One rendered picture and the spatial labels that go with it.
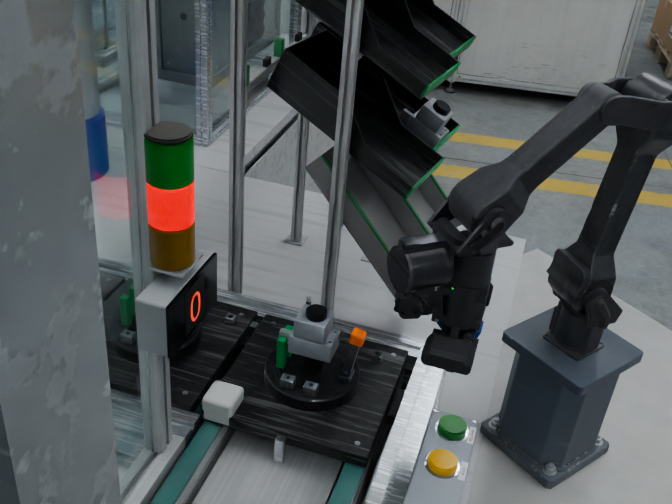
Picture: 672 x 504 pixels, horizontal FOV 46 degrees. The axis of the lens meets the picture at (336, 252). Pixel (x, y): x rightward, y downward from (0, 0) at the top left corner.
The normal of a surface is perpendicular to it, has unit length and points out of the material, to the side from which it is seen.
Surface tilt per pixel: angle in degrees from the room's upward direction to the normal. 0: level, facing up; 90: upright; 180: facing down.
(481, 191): 31
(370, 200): 45
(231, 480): 0
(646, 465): 0
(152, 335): 90
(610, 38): 90
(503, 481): 0
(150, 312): 90
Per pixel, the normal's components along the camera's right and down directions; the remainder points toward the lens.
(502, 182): -0.40, -0.65
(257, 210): 0.08, -0.84
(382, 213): 0.68, -0.38
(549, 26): -0.14, 0.52
